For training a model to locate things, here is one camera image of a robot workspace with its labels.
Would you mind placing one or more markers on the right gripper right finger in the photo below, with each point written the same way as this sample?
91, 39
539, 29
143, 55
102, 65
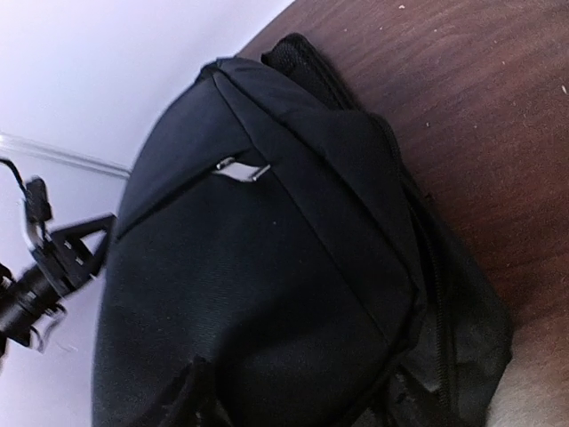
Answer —
409, 403

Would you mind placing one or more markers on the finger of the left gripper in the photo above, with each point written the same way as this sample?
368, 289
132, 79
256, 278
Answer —
95, 233

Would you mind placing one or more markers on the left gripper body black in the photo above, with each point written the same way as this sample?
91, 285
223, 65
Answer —
67, 264

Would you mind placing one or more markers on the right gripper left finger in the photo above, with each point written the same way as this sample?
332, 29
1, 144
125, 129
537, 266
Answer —
189, 400

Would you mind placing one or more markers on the black backpack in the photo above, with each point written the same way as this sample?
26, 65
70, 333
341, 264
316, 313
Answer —
270, 226

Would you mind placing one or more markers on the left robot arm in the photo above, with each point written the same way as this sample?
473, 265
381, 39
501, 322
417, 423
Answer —
16, 307

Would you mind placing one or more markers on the left aluminium frame post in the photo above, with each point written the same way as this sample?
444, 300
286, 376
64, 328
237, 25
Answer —
29, 148

